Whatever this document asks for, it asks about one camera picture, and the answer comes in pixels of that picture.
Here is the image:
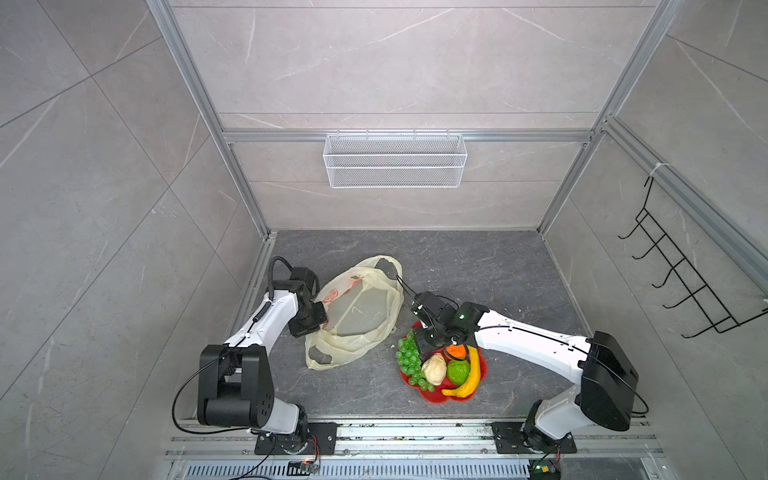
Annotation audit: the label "orange fake fruit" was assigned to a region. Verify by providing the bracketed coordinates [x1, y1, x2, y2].
[443, 344, 469, 361]

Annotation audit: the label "green fake grapes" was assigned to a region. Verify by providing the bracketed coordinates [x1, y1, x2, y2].
[396, 332, 435, 392]

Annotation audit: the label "green fake leaf vegetable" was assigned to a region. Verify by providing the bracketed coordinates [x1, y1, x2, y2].
[446, 360, 471, 387]

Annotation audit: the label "yellow plastic bag fruit print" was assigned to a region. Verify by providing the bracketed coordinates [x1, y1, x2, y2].
[305, 255, 405, 371]

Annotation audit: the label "yellow fake banana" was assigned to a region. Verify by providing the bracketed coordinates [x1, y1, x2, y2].
[441, 347, 482, 399]

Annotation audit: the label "red flower shaped plate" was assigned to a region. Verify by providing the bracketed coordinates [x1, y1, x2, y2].
[396, 322, 488, 404]

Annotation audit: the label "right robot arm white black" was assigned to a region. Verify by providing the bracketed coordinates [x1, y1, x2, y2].
[397, 291, 641, 452]

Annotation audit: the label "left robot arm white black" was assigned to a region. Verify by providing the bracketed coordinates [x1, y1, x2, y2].
[190, 287, 327, 454]

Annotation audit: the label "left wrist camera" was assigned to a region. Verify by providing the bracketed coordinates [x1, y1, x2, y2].
[274, 267, 320, 299]

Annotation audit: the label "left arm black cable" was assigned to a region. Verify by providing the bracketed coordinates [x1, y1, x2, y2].
[266, 256, 295, 301]

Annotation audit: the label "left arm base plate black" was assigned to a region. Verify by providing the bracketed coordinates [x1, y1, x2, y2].
[254, 422, 339, 456]

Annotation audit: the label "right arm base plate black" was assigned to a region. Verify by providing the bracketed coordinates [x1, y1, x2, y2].
[490, 422, 577, 454]

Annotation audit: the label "white wire mesh basket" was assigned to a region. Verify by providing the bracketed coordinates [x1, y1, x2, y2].
[323, 133, 468, 189]

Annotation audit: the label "aluminium mounting rail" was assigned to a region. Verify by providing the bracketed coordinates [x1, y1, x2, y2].
[151, 418, 676, 479]

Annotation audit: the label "black wire hook rack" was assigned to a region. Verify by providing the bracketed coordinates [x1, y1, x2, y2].
[618, 176, 767, 339]

